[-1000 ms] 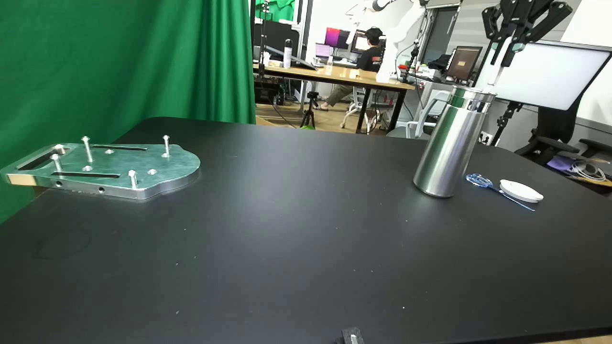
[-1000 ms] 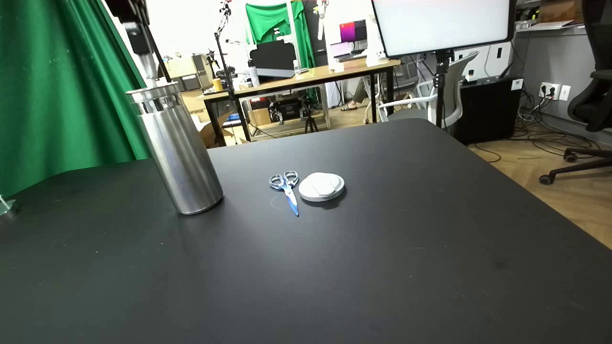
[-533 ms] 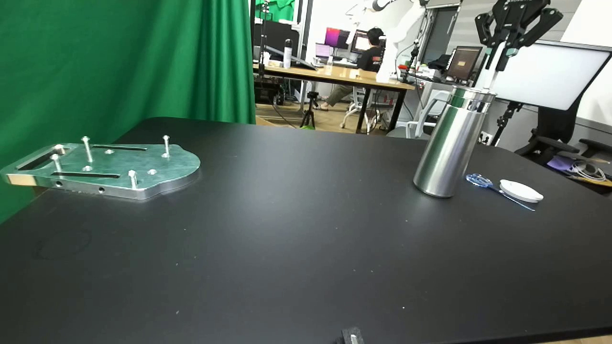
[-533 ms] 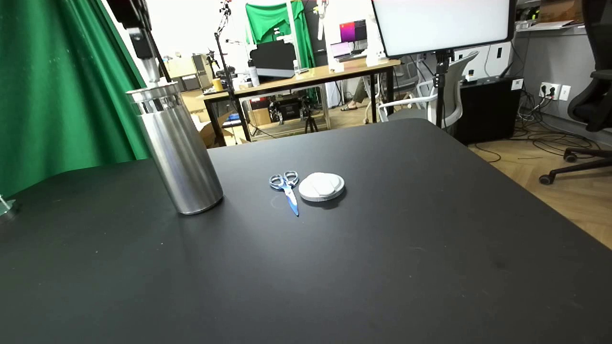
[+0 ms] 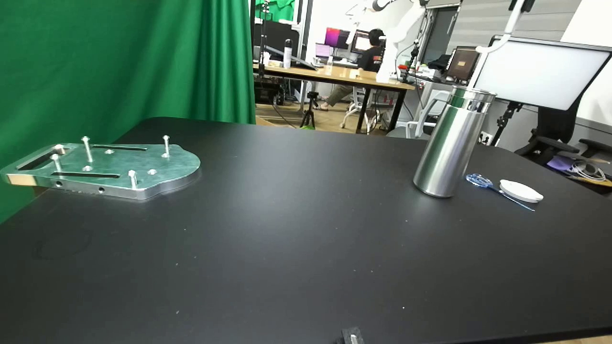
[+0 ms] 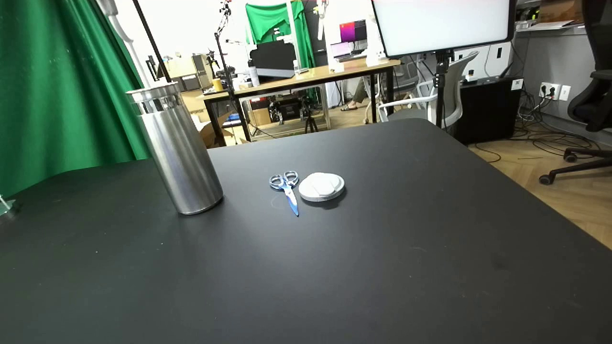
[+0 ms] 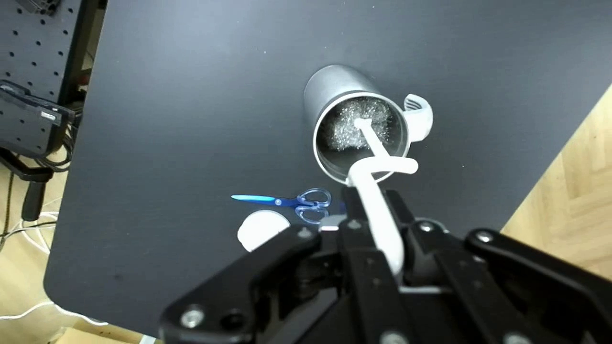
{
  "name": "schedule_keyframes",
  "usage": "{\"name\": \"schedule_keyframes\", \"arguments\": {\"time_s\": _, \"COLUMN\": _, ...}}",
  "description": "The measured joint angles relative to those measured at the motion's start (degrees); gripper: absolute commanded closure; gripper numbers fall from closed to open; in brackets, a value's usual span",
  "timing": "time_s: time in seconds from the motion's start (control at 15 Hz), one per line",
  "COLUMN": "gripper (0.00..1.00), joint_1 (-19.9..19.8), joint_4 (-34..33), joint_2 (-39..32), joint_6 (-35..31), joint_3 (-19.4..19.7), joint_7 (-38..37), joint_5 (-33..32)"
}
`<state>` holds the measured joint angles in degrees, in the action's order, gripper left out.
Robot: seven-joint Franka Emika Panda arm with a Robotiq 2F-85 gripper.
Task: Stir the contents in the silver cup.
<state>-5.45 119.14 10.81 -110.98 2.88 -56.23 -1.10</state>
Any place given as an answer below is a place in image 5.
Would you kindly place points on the tall silver metal cup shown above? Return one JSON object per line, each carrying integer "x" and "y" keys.
{"x": 449, "y": 149}

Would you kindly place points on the large white screen board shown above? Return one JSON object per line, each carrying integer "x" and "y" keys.
{"x": 547, "y": 73}

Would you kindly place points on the black office chair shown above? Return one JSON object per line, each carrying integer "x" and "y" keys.
{"x": 560, "y": 136}

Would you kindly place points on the person in black shirt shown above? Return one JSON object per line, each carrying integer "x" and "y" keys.
{"x": 371, "y": 54}

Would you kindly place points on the white round flat disc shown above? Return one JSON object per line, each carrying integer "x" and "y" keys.
{"x": 520, "y": 190}

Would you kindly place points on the pink lit laptop screen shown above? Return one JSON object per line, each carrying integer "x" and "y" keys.
{"x": 336, "y": 37}

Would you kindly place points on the wooden desk with black legs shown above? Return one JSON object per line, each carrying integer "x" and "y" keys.
{"x": 336, "y": 75}

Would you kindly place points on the small black tripod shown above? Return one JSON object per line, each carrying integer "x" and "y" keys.
{"x": 307, "y": 111}

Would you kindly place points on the green curtain backdrop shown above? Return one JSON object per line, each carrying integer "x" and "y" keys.
{"x": 114, "y": 63}

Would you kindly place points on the green plate with bolts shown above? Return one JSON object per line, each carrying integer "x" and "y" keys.
{"x": 120, "y": 169}

